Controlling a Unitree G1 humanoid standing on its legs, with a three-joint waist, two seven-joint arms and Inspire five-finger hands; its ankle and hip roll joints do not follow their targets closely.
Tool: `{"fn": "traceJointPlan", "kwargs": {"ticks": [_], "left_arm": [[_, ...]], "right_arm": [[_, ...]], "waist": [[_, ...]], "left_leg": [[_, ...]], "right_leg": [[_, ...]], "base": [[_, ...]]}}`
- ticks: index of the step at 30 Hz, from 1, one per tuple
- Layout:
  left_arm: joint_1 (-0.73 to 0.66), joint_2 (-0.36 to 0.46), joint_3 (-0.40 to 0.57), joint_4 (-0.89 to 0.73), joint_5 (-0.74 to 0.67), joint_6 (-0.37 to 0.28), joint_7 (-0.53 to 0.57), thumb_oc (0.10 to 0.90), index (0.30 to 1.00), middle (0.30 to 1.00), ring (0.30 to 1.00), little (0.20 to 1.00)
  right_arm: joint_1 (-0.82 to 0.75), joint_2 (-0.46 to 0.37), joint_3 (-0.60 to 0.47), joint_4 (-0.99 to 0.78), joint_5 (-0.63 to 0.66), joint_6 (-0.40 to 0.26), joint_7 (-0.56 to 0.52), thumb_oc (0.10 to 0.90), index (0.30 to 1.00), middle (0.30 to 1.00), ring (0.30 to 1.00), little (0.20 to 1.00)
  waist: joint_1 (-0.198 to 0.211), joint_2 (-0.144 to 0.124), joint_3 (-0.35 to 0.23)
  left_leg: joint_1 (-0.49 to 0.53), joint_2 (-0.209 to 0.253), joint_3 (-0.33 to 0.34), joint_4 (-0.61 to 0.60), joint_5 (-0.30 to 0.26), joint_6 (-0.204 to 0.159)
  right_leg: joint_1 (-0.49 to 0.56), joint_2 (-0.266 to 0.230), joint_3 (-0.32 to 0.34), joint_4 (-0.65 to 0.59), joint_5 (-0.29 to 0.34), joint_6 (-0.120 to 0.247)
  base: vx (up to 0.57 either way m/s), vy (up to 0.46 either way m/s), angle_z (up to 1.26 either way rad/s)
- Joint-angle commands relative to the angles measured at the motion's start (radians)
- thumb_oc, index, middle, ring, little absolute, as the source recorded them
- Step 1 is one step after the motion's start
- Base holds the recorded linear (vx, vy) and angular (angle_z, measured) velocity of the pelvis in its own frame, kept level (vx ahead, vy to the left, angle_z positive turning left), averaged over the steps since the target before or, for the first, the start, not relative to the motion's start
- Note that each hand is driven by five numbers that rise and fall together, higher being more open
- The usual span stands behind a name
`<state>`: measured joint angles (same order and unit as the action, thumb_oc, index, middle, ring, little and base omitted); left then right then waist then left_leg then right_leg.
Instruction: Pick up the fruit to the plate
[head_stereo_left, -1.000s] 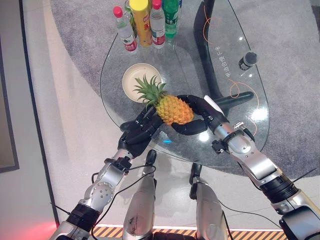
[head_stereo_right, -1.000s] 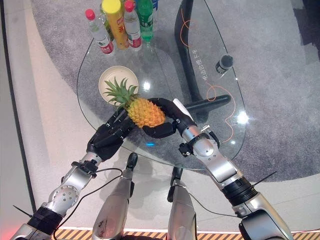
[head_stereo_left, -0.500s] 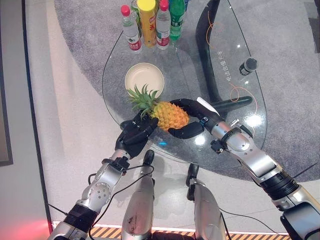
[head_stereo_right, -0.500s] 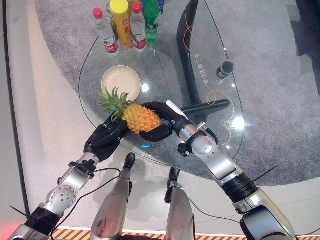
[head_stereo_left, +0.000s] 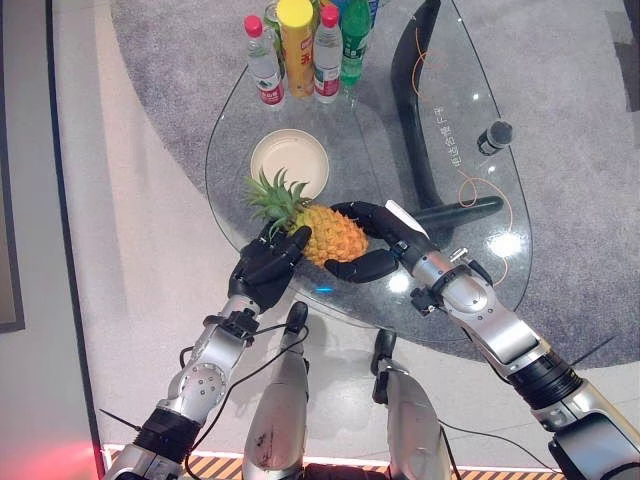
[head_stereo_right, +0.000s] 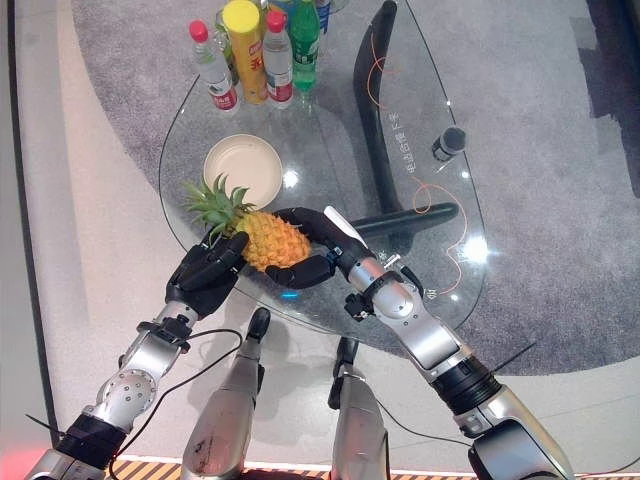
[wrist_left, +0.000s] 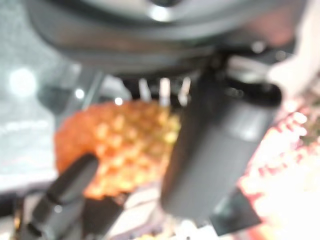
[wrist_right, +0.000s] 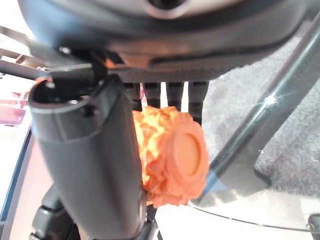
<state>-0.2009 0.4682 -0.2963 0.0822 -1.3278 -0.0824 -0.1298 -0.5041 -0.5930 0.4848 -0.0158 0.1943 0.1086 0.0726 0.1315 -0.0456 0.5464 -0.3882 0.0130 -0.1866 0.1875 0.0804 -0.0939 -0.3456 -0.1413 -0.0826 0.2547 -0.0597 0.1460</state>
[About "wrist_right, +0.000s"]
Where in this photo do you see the orange bumpy toy fruit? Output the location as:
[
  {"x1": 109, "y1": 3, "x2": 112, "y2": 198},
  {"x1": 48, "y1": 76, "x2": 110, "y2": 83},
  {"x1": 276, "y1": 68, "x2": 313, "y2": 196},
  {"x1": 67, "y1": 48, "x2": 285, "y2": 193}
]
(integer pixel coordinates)
[{"x1": 131, "y1": 105, "x2": 210, "y2": 209}]

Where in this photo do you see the red flat box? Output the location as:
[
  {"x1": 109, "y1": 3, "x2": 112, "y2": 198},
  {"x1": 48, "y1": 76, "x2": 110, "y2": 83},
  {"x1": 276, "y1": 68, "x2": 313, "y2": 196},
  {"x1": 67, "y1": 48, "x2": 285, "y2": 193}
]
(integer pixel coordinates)
[{"x1": 0, "y1": 91, "x2": 29, "y2": 128}]

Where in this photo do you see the grey metal shelf rack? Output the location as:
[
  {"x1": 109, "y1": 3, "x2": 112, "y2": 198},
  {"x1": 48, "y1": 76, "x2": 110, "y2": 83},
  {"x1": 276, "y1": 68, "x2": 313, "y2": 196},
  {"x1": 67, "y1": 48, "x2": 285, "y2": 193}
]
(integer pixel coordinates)
[{"x1": 0, "y1": 24, "x2": 52, "y2": 80}]

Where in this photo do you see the white panel with blue edge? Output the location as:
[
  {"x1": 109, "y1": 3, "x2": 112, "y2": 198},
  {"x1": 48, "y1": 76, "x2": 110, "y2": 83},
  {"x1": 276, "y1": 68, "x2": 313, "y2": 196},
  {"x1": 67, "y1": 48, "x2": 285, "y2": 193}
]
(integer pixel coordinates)
[{"x1": 0, "y1": 124, "x2": 35, "y2": 223}]

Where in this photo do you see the dark metal table frame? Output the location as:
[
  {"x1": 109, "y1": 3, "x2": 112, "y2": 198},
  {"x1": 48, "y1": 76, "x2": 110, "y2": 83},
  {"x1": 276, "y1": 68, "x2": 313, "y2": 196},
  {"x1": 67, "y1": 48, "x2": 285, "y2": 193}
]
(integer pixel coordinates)
[{"x1": 192, "y1": 14, "x2": 320, "y2": 208}]

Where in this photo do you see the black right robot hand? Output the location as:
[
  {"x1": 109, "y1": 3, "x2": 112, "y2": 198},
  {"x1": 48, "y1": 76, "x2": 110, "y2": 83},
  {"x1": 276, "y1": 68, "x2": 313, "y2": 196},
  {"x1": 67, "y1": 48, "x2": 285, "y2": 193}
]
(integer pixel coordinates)
[{"x1": 17, "y1": 0, "x2": 320, "y2": 240}]

